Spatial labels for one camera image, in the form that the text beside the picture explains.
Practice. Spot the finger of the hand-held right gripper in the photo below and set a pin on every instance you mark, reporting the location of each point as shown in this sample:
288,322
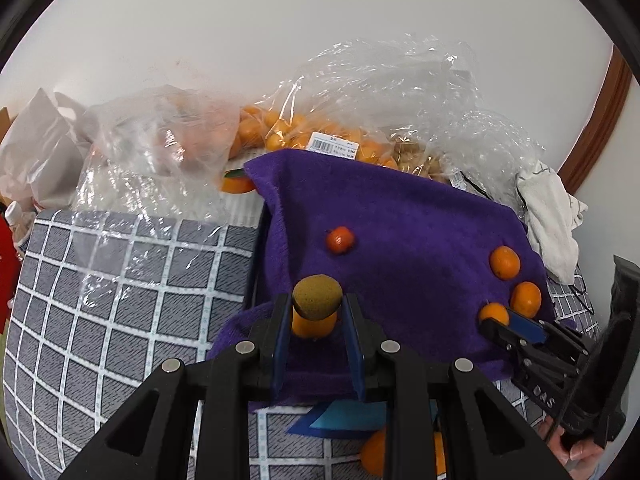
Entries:
500,336
527,322

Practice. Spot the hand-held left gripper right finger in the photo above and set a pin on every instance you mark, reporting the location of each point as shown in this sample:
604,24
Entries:
355,355

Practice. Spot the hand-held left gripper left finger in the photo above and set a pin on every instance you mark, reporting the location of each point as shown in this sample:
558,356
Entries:
282,345

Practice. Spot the small orange mandarin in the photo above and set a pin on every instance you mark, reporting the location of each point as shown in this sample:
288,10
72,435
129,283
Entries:
505,262
312,328
526,299
492,312

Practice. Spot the small brownish green fruit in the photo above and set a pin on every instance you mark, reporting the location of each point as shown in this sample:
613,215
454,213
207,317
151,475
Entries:
317,297

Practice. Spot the large orange mandarin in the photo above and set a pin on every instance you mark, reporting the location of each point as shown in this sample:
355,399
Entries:
375,452

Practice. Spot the small red fruit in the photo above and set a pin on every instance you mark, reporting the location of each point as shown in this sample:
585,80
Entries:
341,240

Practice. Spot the purple towel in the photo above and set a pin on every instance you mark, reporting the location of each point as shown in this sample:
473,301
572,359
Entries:
400,220

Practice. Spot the person's right hand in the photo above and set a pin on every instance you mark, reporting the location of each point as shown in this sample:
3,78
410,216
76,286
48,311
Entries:
580,455

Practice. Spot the white cloth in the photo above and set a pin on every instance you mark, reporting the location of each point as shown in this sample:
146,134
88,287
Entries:
550,220

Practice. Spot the grey checked blanket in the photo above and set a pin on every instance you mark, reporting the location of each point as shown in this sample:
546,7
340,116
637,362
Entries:
125,320

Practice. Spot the orange mandarin with leaf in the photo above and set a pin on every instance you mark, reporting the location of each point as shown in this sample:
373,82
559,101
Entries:
237,184

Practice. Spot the empty clear plastic bag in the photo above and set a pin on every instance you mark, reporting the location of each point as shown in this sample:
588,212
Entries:
150,210

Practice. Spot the clear bag of brown fruit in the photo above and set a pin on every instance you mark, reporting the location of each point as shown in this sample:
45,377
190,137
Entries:
415,157

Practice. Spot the clear bag of oranges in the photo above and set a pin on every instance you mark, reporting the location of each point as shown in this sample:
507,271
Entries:
280,130

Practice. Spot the clear bag with peach fruit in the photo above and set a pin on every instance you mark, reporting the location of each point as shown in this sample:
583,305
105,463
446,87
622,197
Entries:
170,135

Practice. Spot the large crumpled clear bag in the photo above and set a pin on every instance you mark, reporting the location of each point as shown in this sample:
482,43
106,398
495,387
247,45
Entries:
400,80

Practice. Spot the red paper bag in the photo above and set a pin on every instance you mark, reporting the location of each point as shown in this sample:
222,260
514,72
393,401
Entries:
6,265

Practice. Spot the white plastic bag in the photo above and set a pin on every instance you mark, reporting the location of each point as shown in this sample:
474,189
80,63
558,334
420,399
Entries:
40,145

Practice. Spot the brown wooden door frame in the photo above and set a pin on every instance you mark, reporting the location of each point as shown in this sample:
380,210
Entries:
600,120

